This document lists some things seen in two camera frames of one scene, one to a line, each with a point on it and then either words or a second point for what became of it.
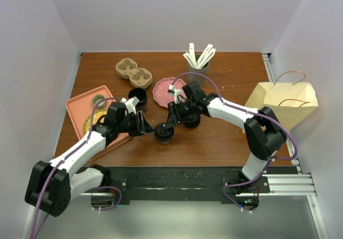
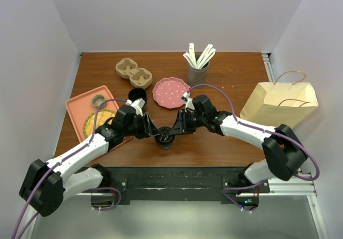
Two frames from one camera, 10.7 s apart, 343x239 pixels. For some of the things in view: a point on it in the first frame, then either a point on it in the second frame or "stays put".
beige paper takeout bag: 290,102 stays put
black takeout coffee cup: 164,142 → 165,147
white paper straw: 192,54 stays put
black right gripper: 174,117 → 181,126
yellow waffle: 96,116 stays put
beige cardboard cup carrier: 140,77 stays put
